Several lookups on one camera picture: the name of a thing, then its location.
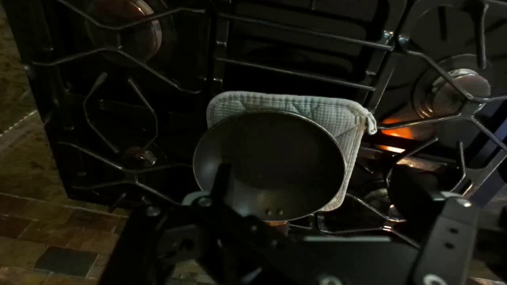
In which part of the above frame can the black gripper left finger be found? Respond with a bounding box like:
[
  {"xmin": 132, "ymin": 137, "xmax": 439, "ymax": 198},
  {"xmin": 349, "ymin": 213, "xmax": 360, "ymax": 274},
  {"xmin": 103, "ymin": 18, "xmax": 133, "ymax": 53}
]
[{"xmin": 99, "ymin": 163, "xmax": 251, "ymax": 285}]

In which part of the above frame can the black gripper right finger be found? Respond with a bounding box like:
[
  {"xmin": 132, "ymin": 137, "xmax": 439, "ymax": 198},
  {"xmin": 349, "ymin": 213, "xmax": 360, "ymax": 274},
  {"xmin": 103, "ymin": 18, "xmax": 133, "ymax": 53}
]
[{"xmin": 389, "ymin": 167, "xmax": 479, "ymax": 285}]

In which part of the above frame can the dark frying pan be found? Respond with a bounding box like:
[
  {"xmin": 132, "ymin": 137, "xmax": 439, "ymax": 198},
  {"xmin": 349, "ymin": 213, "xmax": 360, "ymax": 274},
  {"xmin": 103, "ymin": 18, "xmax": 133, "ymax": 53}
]
[{"xmin": 194, "ymin": 113, "xmax": 346, "ymax": 220}]

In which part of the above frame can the black gas stove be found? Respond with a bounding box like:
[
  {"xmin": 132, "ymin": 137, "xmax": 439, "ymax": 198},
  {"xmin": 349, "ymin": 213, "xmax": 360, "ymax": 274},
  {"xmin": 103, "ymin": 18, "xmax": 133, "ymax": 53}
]
[{"xmin": 2, "ymin": 0, "xmax": 507, "ymax": 208}]

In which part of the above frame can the white quilted pot holder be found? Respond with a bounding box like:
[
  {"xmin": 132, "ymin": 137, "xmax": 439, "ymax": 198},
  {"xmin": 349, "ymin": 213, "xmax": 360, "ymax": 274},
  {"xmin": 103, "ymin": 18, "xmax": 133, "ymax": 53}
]
[{"xmin": 206, "ymin": 91, "xmax": 377, "ymax": 213}]

